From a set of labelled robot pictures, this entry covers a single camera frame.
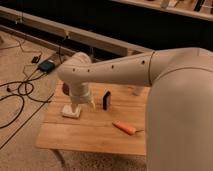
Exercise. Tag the white sponge block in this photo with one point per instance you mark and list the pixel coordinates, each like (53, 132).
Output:
(66, 112)

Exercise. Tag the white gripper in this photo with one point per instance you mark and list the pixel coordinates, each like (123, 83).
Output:
(80, 94)

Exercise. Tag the orange carrot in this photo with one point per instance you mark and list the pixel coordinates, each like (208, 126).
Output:
(130, 130)

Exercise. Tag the maroon upturned bowl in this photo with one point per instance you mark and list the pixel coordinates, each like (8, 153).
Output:
(65, 89)

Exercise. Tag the wooden shelf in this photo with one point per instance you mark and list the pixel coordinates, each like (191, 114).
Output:
(163, 5)

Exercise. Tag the teal power adapter box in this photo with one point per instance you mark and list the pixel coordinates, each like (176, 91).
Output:
(46, 66)

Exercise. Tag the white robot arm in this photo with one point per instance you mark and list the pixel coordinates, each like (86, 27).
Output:
(179, 110)

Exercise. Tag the wooden table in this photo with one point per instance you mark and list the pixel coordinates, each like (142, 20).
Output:
(93, 131)

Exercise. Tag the long metal rail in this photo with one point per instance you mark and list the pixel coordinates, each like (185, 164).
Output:
(79, 35)

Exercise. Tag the small black plug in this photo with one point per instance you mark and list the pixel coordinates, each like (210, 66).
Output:
(36, 59)

